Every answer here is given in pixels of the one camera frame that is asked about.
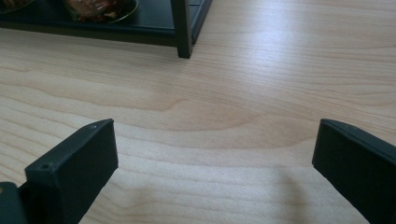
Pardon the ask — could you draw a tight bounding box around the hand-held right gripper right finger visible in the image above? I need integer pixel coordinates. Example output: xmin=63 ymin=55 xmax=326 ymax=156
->
xmin=312 ymin=119 xmax=396 ymax=224

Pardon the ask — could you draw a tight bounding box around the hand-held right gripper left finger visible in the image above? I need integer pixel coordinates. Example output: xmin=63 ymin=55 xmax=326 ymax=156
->
xmin=24 ymin=119 xmax=120 ymax=224

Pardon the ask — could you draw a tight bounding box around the wooden-lid jar of brown pieces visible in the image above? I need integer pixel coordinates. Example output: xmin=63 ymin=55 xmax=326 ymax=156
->
xmin=62 ymin=0 xmax=140 ymax=24

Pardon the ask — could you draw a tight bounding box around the wooden-lid jar of tan grains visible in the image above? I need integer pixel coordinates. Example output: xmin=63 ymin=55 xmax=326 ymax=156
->
xmin=0 ymin=0 xmax=35 ymax=14

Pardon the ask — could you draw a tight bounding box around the black two-tier metal rack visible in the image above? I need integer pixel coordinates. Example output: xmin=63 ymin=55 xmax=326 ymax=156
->
xmin=0 ymin=0 xmax=215 ymax=60

